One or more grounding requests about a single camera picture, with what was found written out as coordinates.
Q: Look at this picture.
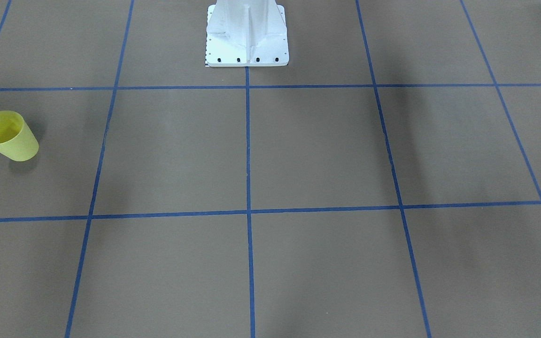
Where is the yellow plastic cup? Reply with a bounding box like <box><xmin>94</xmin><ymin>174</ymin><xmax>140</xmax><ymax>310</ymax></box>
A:
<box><xmin>0</xmin><ymin>110</ymin><xmax>39</xmax><ymax>162</ymax></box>

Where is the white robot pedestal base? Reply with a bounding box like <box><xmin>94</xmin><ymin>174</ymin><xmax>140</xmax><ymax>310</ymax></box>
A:
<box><xmin>205</xmin><ymin>0</ymin><xmax>290</xmax><ymax>67</ymax></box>

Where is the brown paper table mat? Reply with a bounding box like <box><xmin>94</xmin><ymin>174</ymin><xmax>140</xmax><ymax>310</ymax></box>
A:
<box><xmin>0</xmin><ymin>0</ymin><xmax>541</xmax><ymax>338</ymax></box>

